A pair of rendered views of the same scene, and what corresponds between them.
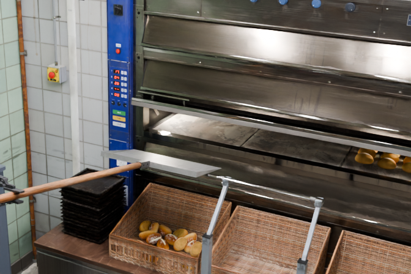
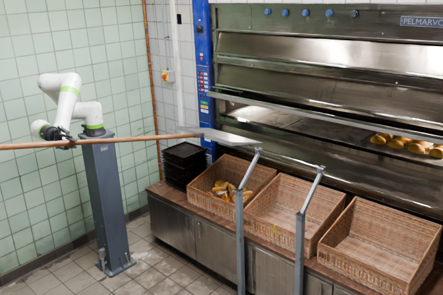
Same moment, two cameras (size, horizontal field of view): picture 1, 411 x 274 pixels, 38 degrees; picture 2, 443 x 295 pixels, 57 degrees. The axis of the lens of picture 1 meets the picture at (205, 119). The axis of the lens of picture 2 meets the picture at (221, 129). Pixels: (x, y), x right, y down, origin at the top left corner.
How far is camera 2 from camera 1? 0.84 m
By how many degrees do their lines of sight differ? 19
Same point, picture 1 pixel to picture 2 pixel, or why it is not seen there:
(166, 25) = (230, 39)
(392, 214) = (394, 186)
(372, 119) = (374, 106)
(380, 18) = (378, 20)
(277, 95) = (304, 87)
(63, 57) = (172, 65)
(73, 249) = (167, 195)
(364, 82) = (368, 76)
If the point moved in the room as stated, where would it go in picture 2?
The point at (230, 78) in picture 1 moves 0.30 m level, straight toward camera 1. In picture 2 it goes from (272, 76) to (261, 85)
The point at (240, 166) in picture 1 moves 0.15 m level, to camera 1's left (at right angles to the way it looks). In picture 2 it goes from (283, 143) to (264, 141)
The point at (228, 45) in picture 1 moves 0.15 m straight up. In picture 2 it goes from (269, 50) to (269, 29)
